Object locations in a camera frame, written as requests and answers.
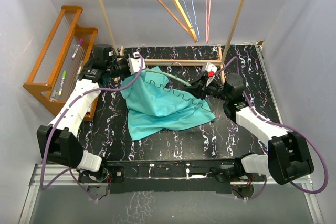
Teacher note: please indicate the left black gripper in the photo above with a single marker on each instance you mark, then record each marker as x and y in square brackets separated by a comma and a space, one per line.
[124, 60]

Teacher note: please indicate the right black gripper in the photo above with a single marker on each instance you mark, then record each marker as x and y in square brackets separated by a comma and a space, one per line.
[199, 91]

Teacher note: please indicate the green plastic hanger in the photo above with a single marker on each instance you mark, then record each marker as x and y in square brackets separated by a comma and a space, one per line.
[173, 87]

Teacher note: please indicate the teal t shirt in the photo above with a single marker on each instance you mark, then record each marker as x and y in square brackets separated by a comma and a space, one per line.
[153, 107]

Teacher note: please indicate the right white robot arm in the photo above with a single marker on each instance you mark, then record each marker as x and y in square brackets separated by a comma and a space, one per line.
[288, 156]

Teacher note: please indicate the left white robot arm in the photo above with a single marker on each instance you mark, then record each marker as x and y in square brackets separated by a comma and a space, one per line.
[58, 141]

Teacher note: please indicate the dark green marker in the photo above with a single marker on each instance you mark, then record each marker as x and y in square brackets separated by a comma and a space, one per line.
[79, 70]

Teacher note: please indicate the purple cap marker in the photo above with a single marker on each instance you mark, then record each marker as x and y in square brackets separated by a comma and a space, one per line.
[76, 49]

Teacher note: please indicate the orange wooden tiered rack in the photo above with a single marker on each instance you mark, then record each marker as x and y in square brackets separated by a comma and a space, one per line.
[55, 57]

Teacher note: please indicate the green cap marker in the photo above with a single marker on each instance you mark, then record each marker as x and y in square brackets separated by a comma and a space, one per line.
[62, 83]

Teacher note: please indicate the grey small block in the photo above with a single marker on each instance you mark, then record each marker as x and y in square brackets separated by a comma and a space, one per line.
[54, 95]

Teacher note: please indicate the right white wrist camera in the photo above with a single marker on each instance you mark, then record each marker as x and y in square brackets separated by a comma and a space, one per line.
[209, 69]

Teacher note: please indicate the wooden clothes rack frame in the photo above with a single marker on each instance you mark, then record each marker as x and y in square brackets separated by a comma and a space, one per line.
[165, 62]

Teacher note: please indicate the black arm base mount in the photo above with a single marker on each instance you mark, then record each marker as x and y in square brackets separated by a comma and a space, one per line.
[166, 176]

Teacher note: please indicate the blue wire hanger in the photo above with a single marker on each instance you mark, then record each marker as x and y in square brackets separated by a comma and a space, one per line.
[194, 23]

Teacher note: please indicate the aluminium rail frame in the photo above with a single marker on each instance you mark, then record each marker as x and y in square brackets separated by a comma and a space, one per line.
[166, 200]

